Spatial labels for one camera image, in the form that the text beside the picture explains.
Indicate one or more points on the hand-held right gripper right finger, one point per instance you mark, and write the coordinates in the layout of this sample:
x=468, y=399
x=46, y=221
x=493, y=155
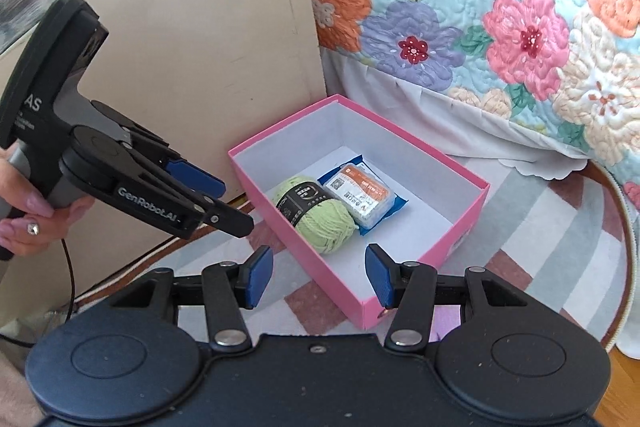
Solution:
x=380, y=277

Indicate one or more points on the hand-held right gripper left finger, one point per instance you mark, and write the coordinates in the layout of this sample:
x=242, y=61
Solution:
x=260, y=277

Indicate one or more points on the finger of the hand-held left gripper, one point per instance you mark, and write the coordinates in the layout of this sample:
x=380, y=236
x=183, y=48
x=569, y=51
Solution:
x=195, y=177
x=225, y=219

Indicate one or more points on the pink cardboard box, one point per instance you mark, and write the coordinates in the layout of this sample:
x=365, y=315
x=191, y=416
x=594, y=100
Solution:
x=440, y=242

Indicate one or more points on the green yarn ball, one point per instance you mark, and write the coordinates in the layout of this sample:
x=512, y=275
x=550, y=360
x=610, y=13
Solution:
x=320, y=222

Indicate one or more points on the clear box with orange label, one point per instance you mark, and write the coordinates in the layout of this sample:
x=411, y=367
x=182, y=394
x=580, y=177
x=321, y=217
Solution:
x=360, y=197

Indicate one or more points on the person's left hand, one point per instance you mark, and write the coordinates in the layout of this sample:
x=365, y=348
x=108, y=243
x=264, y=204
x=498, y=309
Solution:
x=30, y=232

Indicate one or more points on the blue packet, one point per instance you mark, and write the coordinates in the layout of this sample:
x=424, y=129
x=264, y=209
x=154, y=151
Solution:
x=398, y=202

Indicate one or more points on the beige wooden board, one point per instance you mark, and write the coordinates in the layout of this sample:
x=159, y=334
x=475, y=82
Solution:
x=200, y=32

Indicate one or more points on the striped rug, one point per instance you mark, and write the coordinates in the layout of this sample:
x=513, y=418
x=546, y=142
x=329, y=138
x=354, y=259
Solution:
x=525, y=217

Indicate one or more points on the white bed skirt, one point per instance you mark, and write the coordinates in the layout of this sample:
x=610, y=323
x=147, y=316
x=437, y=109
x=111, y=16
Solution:
x=400, y=97

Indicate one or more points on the floral quilt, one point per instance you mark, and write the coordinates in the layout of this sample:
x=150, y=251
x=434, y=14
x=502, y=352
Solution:
x=450, y=7

